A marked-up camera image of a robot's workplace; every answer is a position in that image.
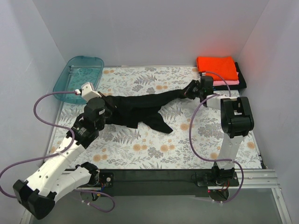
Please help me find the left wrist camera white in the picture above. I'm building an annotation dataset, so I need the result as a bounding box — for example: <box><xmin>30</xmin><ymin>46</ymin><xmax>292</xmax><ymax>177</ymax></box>
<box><xmin>81</xmin><ymin>82</ymin><xmax>101</xmax><ymax>102</ymax></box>

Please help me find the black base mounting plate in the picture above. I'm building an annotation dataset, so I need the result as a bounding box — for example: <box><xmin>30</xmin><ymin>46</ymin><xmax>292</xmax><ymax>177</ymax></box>
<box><xmin>95</xmin><ymin>169</ymin><xmax>241</xmax><ymax>197</ymax></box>

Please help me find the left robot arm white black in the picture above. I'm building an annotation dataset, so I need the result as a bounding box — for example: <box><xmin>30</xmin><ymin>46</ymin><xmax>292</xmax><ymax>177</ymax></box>
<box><xmin>13</xmin><ymin>98</ymin><xmax>106</xmax><ymax>220</ymax></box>

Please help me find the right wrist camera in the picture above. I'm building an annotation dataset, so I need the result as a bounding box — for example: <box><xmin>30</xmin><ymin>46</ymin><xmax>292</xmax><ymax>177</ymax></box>
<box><xmin>200</xmin><ymin>76</ymin><xmax>214</xmax><ymax>95</ymax></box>

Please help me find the floral patterned table mat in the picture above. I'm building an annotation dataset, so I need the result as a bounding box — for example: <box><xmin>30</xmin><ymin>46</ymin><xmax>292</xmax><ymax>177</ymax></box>
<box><xmin>50</xmin><ymin>66</ymin><xmax>263</xmax><ymax>170</ymax></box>

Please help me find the purple cable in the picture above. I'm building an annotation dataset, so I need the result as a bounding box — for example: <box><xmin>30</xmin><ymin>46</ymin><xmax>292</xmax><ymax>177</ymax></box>
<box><xmin>0</xmin><ymin>90</ymin><xmax>81</xmax><ymax>198</ymax></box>
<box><xmin>190</xmin><ymin>71</ymin><xmax>246</xmax><ymax>204</ymax></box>

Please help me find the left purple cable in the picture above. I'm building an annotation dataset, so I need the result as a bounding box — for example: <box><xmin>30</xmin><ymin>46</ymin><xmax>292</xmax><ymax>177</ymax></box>
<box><xmin>0</xmin><ymin>90</ymin><xmax>81</xmax><ymax>198</ymax></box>

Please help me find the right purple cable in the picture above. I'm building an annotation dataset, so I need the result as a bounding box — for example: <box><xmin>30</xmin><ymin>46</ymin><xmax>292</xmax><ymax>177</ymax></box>
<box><xmin>190</xmin><ymin>71</ymin><xmax>246</xmax><ymax>204</ymax></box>

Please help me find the black folded t-shirt with logo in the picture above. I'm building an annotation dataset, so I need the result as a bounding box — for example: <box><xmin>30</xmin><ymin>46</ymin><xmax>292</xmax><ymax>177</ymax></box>
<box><xmin>214</xmin><ymin>62</ymin><xmax>247</xmax><ymax>91</ymax></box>

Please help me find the orange folded t-shirt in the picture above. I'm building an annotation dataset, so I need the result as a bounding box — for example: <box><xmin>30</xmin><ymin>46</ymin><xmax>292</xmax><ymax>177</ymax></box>
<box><xmin>196</xmin><ymin>56</ymin><xmax>238</xmax><ymax>81</ymax></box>

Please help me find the teal transparent plastic bin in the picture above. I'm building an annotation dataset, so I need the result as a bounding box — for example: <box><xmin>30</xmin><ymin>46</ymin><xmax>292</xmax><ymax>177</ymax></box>
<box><xmin>53</xmin><ymin>56</ymin><xmax>104</xmax><ymax>105</ymax></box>

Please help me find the pink folded t-shirt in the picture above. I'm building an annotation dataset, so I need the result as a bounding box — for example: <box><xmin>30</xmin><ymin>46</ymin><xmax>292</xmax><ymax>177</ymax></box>
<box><xmin>213</xmin><ymin>80</ymin><xmax>239</xmax><ymax>86</ymax></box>

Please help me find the aluminium frame rail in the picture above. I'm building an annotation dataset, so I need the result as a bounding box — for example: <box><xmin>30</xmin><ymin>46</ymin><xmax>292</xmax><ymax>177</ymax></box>
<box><xmin>207</xmin><ymin>169</ymin><xmax>281</xmax><ymax>190</ymax></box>

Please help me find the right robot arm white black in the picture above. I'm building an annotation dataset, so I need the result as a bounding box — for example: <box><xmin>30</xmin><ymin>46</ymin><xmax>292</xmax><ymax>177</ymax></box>
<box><xmin>184</xmin><ymin>76</ymin><xmax>254</xmax><ymax>187</ymax></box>

